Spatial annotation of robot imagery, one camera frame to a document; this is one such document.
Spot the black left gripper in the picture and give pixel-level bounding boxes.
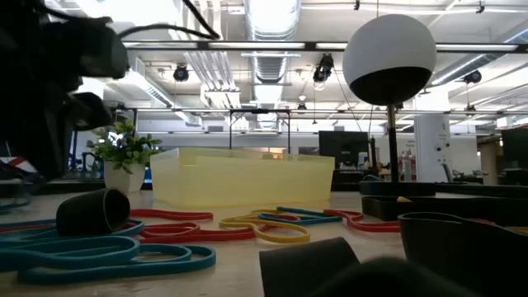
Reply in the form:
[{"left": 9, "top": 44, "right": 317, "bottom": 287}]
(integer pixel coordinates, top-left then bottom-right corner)
[{"left": 0, "top": 78, "right": 115, "bottom": 182}]

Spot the black wide rubber band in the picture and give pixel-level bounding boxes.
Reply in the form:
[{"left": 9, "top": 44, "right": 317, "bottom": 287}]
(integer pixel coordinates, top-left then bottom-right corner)
[
  {"left": 361, "top": 195, "right": 528, "bottom": 227},
  {"left": 55, "top": 187, "right": 132, "bottom": 237},
  {"left": 398, "top": 211, "right": 528, "bottom": 297}
]

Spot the yellow translucent plastic bin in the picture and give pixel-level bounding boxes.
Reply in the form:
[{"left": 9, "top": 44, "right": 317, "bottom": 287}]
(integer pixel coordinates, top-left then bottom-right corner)
[{"left": 149, "top": 147, "right": 336, "bottom": 209}]

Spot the black rubber strip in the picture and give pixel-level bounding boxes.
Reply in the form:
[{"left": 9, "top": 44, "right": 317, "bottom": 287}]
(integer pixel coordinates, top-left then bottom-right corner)
[{"left": 258, "top": 236, "right": 482, "bottom": 297}]

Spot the red and black device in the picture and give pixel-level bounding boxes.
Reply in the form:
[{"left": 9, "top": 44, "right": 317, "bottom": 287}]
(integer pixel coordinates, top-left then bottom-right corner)
[{"left": 0, "top": 155, "right": 40, "bottom": 182}]

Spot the green plant in white pot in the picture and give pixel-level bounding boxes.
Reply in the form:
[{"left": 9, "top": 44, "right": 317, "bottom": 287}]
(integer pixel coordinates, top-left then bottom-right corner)
[{"left": 86, "top": 118, "right": 164, "bottom": 193}]

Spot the black spotlight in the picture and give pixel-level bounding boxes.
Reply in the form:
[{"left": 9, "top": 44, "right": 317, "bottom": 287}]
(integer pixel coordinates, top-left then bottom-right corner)
[
  {"left": 462, "top": 69, "right": 483, "bottom": 86},
  {"left": 172, "top": 64, "right": 191, "bottom": 83},
  {"left": 312, "top": 53, "right": 335, "bottom": 83}
]

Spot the black bar with light strips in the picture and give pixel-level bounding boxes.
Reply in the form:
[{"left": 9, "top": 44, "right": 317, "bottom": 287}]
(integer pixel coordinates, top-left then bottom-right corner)
[{"left": 123, "top": 40, "right": 528, "bottom": 54}]

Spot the black monitor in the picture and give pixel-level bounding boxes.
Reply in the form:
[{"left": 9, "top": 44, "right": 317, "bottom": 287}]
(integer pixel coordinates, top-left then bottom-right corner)
[
  {"left": 318, "top": 130, "right": 370, "bottom": 170},
  {"left": 500, "top": 126, "right": 528, "bottom": 171}
]

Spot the white globe table lamp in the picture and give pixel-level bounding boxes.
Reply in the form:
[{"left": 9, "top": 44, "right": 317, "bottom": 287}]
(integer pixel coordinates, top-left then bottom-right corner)
[{"left": 342, "top": 13, "right": 437, "bottom": 197}]

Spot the white column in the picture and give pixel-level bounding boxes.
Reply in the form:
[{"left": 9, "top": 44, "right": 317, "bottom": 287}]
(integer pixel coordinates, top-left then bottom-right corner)
[{"left": 413, "top": 114, "right": 454, "bottom": 184}]

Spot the grey office chair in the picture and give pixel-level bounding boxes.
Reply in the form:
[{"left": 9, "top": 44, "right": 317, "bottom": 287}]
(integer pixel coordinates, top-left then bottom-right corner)
[{"left": 440, "top": 162, "right": 455, "bottom": 184}]

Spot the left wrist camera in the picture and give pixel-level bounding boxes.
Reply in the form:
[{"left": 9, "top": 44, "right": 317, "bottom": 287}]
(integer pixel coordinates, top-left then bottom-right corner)
[{"left": 40, "top": 16, "right": 130, "bottom": 80}]

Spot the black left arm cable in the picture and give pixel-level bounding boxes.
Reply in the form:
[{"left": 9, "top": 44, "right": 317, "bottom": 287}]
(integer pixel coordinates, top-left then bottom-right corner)
[{"left": 116, "top": 0, "right": 221, "bottom": 41}]

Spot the black metal workstation frame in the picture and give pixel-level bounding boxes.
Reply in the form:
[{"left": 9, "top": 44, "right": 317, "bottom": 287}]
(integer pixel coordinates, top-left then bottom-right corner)
[{"left": 228, "top": 107, "right": 292, "bottom": 154}]

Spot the black aluminium table frame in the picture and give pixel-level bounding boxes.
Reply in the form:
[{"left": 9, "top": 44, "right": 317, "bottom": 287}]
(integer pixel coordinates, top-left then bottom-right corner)
[{"left": 0, "top": 177, "right": 528, "bottom": 199}]

